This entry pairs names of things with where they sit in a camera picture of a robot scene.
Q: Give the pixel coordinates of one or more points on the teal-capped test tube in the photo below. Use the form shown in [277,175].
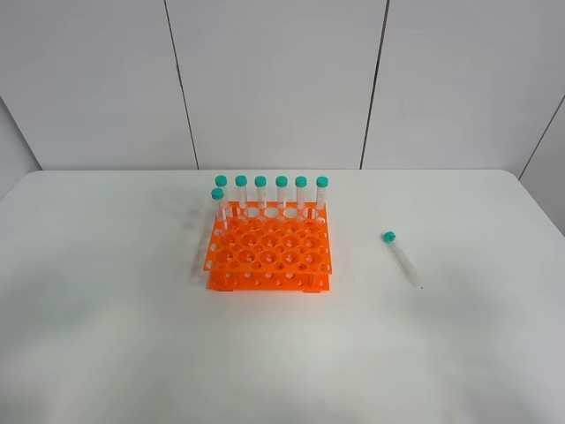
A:
[390,240]

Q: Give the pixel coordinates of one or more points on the rack tube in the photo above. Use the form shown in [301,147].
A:
[260,184]
[241,184]
[300,183]
[322,185]
[222,187]
[281,185]

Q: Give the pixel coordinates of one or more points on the orange test tube rack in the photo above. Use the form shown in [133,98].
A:
[270,249]

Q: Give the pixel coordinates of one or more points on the rack tube second row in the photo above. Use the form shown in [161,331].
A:
[220,214]

